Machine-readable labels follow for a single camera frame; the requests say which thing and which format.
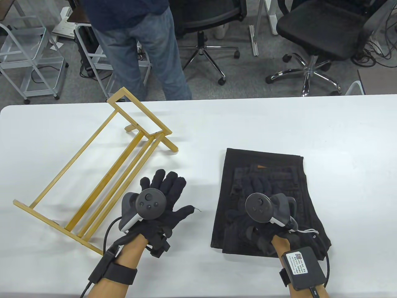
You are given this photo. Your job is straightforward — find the person's left hand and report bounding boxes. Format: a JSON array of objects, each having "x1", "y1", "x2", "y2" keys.
[{"x1": 124, "y1": 169, "x2": 196, "y2": 257}]

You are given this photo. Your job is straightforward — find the person's right hand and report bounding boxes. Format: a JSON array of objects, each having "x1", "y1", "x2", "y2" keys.
[{"x1": 225, "y1": 175, "x2": 300, "y2": 256}]

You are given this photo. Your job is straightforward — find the black trousers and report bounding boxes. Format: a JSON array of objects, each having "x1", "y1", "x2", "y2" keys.
[{"x1": 210, "y1": 148, "x2": 332, "y2": 258}]

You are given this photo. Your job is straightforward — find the wooden book rack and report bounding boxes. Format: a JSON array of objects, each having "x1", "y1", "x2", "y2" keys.
[{"x1": 13, "y1": 87, "x2": 179, "y2": 256}]

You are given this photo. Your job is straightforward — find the person's left forearm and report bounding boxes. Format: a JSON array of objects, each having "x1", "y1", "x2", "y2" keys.
[{"x1": 84, "y1": 233, "x2": 149, "y2": 298}]

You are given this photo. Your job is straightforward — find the person's right forearm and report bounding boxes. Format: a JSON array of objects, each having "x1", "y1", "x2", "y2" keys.
[{"x1": 271, "y1": 234, "x2": 330, "y2": 298}]

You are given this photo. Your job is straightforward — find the grey right hand controller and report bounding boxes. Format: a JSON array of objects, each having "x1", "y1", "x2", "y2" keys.
[{"x1": 245, "y1": 192, "x2": 300, "y2": 232}]

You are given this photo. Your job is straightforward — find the grey hand controller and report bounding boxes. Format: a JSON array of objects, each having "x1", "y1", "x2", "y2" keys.
[
  {"x1": 120, "y1": 188, "x2": 168, "y2": 233},
  {"x1": 245, "y1": 192, "x2": 300, "y2": 232}
]

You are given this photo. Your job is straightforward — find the grey left hand controller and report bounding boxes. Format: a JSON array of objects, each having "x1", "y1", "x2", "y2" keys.
[{"x1": 120, "y1": 188, "x2": 168, "y2": 233}]

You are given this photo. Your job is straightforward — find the black labelled right wrist box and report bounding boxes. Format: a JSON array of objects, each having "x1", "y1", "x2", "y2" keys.
[{"x1": 281, "y1": 246, "x2": 328, "y2": 291}]

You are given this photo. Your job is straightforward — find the black left wrist module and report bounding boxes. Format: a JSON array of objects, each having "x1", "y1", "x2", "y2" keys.
[{"x1": 88, "y1": 245, "x2": 121, "y2": 283}]

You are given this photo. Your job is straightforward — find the white metal mesh cart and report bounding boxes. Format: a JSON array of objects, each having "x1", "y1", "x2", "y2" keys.
[
  {"x1": 74, "y1": 23, "x2": 152, "y2": 100},
  {"x1": 0, "y1": 16, "x2": 69, "y2": 104}
]

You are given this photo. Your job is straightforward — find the white round bin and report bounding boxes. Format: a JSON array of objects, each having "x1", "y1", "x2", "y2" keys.
[{"x1": 214, "y1": 24, "x2": 230, "y2": 40}]

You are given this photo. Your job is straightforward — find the black computer tower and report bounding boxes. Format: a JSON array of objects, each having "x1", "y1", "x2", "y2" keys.
[{"x1": 76, "y1": 26, "x2": 100, "y2": 78}]

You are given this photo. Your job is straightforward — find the white curved plastic part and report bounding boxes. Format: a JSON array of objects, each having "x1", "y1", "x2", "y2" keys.
[{"x1": 344, "y1": 81, "x2": 365, "y2": 96}]

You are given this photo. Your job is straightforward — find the black office chair chrome base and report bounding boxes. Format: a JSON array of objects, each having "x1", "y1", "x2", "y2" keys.
[{"x1": 169, "y1": 0, "x2": 248, "y2": 86}]

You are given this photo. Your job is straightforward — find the brown board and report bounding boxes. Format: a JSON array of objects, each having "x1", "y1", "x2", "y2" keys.
[{"x1": 358, "y1": 68, "x2": 397, "y2": 95}]

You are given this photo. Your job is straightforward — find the white paper stack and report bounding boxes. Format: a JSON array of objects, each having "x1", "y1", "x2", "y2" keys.
[{"x1": 51, "y1": 8, "x2": 76, "y2": 40}]

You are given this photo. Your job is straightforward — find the brown wooden side desk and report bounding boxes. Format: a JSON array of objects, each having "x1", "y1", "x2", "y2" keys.
[{"x1": 67, "y1": 12, "x2": 92, "y2": 24}]

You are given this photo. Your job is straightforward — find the wide black office chair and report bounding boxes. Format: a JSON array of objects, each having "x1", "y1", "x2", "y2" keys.
[{"x1": 266, "y1": 0, "x2": 397, "y2": 97}]

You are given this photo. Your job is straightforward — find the dark brown desk corner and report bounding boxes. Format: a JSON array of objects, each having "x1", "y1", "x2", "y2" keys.
[{"x1": 0, "y1": 0, "x2": 16, "y2": 22}]

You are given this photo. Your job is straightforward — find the black right wrist strap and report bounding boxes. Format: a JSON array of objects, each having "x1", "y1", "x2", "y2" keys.
[{"x1": 279, "y1": 268, "x2": 292, "y2": 287}]

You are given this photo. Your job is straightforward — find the black wrist strap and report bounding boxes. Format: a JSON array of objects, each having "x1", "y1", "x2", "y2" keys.
[
  {"x1": 105, "y1": 263, "x2": 138, "y2": 285},
  {"x1": 279, "y1": 268, "x2": 292, "y2": 287}
]

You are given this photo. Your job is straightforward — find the black glove cable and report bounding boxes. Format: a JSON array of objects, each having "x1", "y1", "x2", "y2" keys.
[{"x1": 103, "y1": 217, "x2": 124, "y2": 253}]

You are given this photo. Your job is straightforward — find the black left wrist strap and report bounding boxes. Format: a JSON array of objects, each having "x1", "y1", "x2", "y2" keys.
[{"x1": 105, "y1": 263, "x2": 138, "y2": 285}]

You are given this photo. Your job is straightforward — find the white desk leg frame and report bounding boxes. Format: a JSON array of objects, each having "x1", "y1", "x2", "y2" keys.
[{"x1": 249, "y1": 0, "x2": 279, "y2": 57}]

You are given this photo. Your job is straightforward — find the black cable bundle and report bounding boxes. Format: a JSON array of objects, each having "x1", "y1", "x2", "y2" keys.
[{"x1": 350, "y1": 28, "x2": 397, "y2": 67}]

